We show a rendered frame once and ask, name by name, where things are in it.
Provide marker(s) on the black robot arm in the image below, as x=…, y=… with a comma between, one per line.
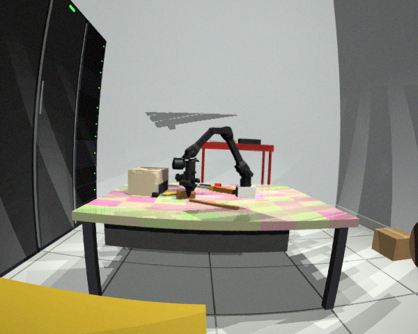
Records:
x=193, y=150

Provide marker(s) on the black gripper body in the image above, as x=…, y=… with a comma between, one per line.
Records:
x=189, y=178

